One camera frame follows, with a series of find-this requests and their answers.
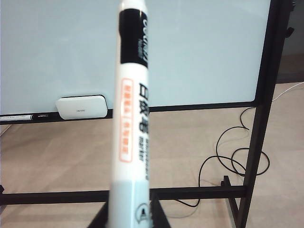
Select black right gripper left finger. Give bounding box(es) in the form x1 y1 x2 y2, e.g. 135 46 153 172
91 201 113 228

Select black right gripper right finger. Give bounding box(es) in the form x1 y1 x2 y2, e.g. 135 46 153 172
148 190 172 228

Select white whiteboard marker with print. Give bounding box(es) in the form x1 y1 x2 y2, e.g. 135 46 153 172
108 0 152 228

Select white whiteboard eraser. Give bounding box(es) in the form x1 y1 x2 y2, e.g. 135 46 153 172
55 94 108 121

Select white marker with black cap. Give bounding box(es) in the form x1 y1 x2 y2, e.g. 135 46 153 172
0 113 50 122

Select white glass whiteboard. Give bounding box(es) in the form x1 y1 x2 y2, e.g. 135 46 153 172
0 0 271 116

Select black power cable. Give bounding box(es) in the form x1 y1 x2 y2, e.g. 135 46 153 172
199 106 271 209

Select thin white cable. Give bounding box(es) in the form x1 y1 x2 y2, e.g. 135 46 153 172
273 82 304 100

